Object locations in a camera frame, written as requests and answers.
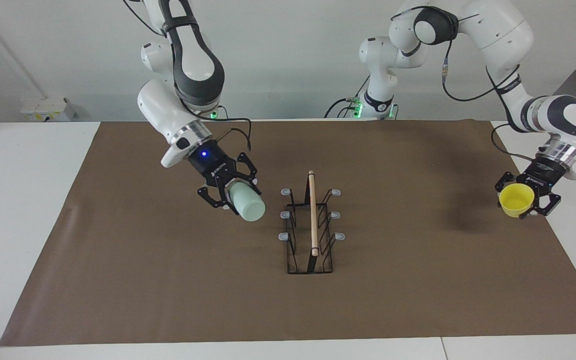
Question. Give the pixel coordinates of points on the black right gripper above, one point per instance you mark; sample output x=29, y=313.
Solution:
x=213, y=162

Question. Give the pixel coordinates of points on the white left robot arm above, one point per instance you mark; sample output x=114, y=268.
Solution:
x=498, y=25

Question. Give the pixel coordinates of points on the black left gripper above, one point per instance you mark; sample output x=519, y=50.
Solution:
x=543, y=175

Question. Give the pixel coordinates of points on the brown paper table mat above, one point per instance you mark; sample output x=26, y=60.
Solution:
x=168, y=300

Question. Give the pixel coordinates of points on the pale green plastic cup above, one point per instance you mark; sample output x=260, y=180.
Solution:
x=248, y=205

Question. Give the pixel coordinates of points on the yellow plastic cup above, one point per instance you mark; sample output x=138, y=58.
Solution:
x=515, y=200

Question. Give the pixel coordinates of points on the white power box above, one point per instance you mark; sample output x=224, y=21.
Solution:
x=48, y=110

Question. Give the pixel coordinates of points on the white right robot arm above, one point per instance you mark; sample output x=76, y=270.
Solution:
x=168, y=110

